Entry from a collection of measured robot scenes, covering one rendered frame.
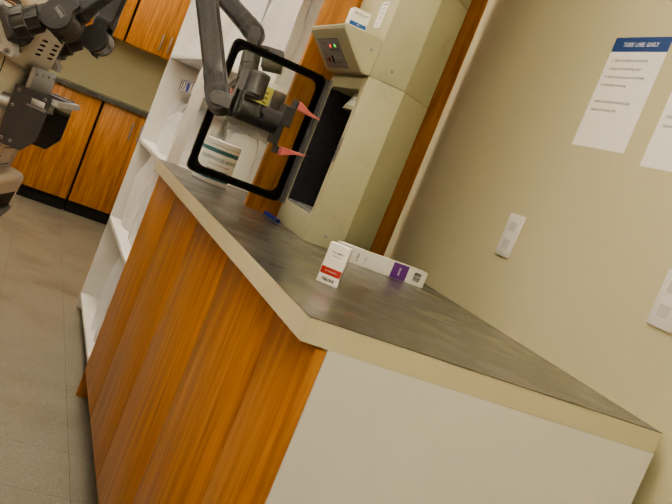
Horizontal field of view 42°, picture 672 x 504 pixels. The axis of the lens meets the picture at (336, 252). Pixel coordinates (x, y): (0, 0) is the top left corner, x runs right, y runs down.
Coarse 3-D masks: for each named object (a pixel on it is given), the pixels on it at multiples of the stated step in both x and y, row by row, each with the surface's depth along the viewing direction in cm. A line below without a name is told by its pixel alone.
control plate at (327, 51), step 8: (320, 40) 253; (328, 40) 245; (336, 40) 239; (328, 48) 249; (336, 48) 242; (328, 56) 252; (336, 56) 245; (328, 64) 256; (336, 64) 249; (344, 64) 242
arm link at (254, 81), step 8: (248, 72) 215; (256, 72) 214; (240, 80) 215; (248, 80) 214; (256, 80) 214; (264, 80) 214; (240, 88) 214; (248, 88) 213; (256, 88) 213; (264, 88) 215; (216, 96) 212; (224, 96) 212; (232, 96) 212; (216, 104) 212; (224, 104) 212; (232, 104) 214
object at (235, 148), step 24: (240, 72) 250; (264, 72) 253; (288, 72) 255; (264, 96) 254; (288, 96) 257; (216, 120) 251; (216, 144) 252; (240, 144) 255; (264, 144) 258; (288, 144) 261; (216, 168) 254; (240, 168) 257; (264, 168) 260
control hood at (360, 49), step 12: (336, 24) 234; (348, 24) 228; (324, 36) 248; (336, 36) 237; (348, 36) 229; (360, 36) 229; (372, 36) 230; (348, 48) 232; (360, 48) 230; (372, 48) 231; (324, 60) 258; (348, 60) 237; (360, 60) 231; (372, 60) 232; (336, 72) 257; (348, 72) 244; (360, 72) 233
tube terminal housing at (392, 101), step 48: (384, 0) 242; (432, 0) 233; (384, 48) 232; (432, 48) 241; (384, 96) 235; (432, 96) 254; (384, 144) 238; (336, 192) 237; (384, 192) 251; (336, 240) 240
